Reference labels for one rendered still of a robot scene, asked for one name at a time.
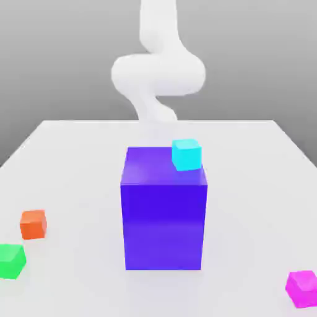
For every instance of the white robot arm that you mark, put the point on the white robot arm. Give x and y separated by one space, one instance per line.
158 71

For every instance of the small cyan cube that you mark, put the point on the small cyan cube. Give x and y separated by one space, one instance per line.
186 155

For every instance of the small orange cube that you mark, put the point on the small orange cube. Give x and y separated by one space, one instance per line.
33 224

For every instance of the small green cube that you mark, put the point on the small green cube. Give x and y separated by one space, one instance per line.
10 261

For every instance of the small magenta cube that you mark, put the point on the small magenta cube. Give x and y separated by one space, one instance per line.
302 288

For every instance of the large purple box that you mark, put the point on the large purple box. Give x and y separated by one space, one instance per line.
163 218

